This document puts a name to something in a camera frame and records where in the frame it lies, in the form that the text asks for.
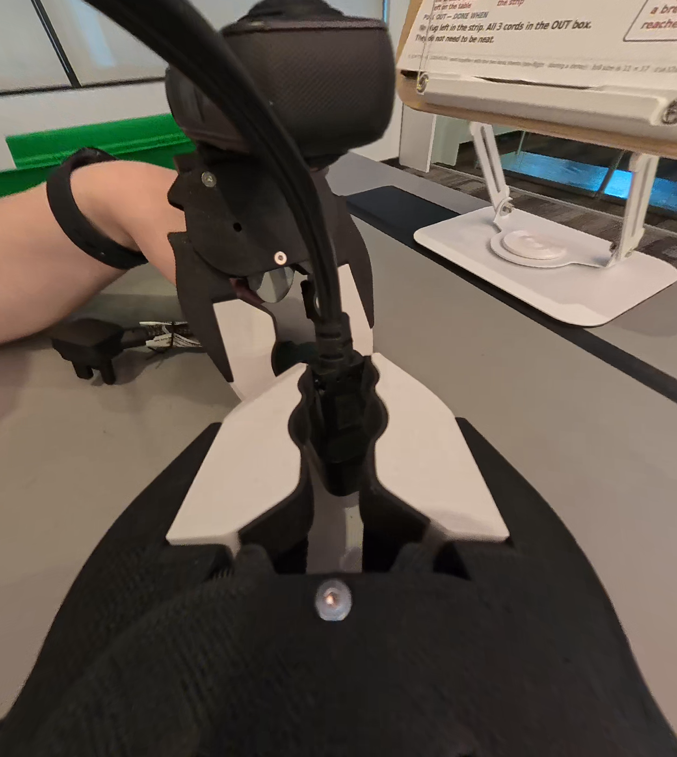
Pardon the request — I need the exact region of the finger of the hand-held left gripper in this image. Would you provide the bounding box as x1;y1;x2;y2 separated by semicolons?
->
337;263;376;357
213;296;307;400

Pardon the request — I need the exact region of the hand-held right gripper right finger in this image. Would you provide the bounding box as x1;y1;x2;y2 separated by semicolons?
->
362;352;511;548

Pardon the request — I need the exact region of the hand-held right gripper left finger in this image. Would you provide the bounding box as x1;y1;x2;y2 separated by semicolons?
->
165;362;314;554

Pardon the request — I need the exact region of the black power plug with cord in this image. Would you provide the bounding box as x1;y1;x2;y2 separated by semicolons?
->
81;0;382;499

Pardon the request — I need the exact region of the person's left forearm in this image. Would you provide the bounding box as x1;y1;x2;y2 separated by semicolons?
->
0;177;115;356

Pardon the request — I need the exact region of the person's left hand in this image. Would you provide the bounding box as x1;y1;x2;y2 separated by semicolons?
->
81;162;188;279

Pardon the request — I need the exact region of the green plastic bin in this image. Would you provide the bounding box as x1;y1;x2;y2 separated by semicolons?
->
0;114;192;199

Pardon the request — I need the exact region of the black wristband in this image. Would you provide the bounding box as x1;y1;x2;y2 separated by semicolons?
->
46;147;153;271

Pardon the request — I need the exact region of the white document stand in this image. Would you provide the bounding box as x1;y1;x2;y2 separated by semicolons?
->
412;74;677;328

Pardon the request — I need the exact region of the glass window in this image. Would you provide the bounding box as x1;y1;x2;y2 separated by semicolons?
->
0;0;389;98

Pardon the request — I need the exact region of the printed instruction sheet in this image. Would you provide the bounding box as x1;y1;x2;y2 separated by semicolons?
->
412;0;677;80

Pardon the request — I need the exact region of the dark table cable flap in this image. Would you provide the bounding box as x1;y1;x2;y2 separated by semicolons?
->
347;185;478;237

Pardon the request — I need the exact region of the black plug with tied cord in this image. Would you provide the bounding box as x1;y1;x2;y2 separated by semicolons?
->
50;317;203;386

